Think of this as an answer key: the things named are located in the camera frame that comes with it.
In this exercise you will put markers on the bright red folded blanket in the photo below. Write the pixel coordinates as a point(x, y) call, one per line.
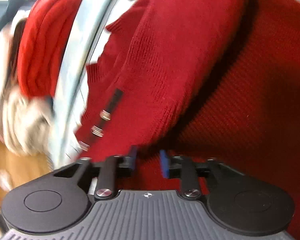
point(42, 46)

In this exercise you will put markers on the dark red knit sweater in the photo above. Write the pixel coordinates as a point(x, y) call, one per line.
point(200, 78)

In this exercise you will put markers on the cream folded blanket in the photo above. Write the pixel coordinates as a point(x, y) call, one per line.
point(25, 123)

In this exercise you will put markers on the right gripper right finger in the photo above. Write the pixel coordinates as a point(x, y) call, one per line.
point(184, 169)

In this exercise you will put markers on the wooden bed frame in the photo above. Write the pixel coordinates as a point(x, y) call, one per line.
point(16, 170)

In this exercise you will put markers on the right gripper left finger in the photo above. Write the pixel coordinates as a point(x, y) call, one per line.
point(110, 170)

